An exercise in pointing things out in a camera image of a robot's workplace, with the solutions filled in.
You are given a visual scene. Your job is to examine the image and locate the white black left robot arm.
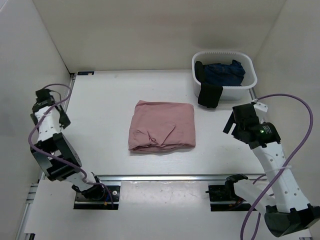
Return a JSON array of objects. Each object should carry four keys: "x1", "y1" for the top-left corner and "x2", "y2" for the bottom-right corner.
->
[{"x1": 28, "y1": 88, "x2": 106, "y2": 201}]

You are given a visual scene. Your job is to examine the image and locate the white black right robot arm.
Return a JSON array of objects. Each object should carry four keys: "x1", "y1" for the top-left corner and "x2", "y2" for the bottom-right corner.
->
[{"x1": 223, "y1": 102, "x2": 320, "y2": 238}]

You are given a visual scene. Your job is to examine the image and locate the pink trousers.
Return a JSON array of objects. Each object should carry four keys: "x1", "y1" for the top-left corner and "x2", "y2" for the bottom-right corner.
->
[{"x1": 128, "y1": 100, "x2": 196, "y2": 153}]

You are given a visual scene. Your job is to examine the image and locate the white plastic basin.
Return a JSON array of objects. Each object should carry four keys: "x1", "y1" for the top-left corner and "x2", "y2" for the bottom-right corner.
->
[{"x1": 191, "y1": 50, "x2": 258, "y2": 101}]

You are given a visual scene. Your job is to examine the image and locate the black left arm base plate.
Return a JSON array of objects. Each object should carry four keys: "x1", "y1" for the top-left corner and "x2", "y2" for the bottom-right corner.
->
[{"x1": 73, "y1": 184, "x2": 121, "y2": 210}]

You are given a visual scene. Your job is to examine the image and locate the aluminium table frame rail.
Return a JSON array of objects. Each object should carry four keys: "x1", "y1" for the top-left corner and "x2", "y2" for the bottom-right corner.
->
[{"x1": 14, "y1": 71, "x2": 313, "y2": 240}]

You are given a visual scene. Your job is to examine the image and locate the dark blue garment in basin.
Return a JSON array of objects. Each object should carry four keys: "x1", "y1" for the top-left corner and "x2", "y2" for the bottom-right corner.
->
[{"x1": 205, "y1": 60, "x2": 246, "y2": 87}]

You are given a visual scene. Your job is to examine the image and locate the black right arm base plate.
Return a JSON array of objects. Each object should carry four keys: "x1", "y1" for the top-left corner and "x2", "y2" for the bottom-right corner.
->
[{"x1": 205, "y1": 174, "x2": 251, "y2": 212}]

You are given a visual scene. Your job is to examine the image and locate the black garment over basin edge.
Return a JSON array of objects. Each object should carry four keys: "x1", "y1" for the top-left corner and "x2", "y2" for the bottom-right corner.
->
[{"x1": 194, "y1": 61, "x2": 223, "y2": 109}]

